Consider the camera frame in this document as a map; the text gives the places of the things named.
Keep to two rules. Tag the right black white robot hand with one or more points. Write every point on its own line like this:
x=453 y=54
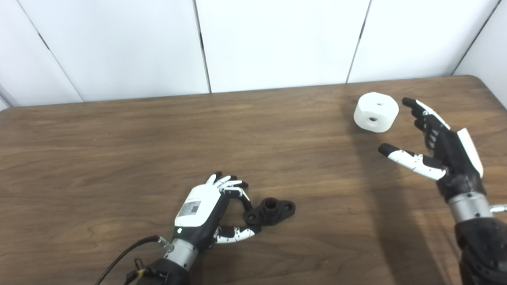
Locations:
x=455 y=158

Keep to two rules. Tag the round white piece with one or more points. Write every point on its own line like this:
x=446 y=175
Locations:
x=376 y=111

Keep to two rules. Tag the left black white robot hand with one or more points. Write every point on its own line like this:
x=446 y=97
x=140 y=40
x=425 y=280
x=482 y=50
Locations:
x=200 y=206

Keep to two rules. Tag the black flanged holder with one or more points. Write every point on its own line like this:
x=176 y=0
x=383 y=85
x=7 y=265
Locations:
x=273 y=213

